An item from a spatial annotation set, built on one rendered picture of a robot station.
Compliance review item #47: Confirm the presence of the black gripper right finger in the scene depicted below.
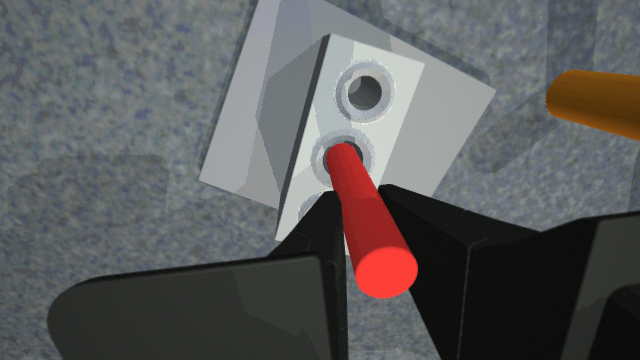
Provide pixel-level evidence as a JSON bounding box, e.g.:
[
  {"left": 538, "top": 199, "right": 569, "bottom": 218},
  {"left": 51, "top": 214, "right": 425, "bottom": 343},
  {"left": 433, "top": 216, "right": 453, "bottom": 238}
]
[{"left": 378, "top": 184, "right": 640, "bottom": 360}]

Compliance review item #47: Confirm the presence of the red peg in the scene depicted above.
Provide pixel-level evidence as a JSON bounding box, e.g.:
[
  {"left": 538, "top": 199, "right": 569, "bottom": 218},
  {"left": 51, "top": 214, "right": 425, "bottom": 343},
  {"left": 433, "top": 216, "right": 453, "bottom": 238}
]
[{"left": 326, "top": 143, "right": 418, "bottom": 298}]

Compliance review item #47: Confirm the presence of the orange cylinder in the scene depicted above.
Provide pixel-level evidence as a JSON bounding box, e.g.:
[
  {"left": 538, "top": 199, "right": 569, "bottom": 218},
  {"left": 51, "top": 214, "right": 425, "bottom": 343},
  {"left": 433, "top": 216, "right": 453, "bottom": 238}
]
[{"left": 546, "top": 69, "right": 640, "bottom": 141}]

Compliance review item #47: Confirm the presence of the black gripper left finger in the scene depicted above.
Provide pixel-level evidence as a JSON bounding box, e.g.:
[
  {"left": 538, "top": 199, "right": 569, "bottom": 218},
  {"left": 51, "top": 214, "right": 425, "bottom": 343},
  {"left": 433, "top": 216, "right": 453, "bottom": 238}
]
[{"left": 46, "top": 190, "right": 349, "bottom": 360}]

